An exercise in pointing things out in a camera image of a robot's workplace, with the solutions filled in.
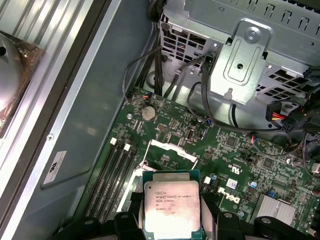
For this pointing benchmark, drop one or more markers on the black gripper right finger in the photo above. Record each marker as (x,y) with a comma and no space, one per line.
(227,227)

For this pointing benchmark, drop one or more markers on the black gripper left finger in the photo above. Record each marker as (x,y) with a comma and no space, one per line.
(125,227)

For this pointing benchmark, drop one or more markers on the silver CPU chip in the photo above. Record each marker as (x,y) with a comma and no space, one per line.
(170,205)

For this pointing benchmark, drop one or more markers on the RAM slot white clips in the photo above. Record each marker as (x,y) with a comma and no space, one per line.
(101,180)
(116,180)

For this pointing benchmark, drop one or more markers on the silver finned heatsink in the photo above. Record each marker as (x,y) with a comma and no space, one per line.
(273,210)

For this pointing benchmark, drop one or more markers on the green motherboard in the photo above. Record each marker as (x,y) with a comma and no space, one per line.
(250,160)

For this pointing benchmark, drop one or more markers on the white label sticker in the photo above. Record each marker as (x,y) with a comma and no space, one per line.
(55,167)

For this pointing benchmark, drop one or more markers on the silver coin cell battery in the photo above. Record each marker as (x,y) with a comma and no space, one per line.
(148,113)

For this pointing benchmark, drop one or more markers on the black power plug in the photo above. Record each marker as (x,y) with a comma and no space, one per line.
(272,107)

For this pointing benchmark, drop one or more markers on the black PC case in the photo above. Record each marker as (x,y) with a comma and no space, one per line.
(100,75)

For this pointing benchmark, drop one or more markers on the silver metal drive cage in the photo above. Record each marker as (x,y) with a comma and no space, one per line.
(240,62)

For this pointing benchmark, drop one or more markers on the square brown base plate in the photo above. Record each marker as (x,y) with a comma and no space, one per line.
(30,65)

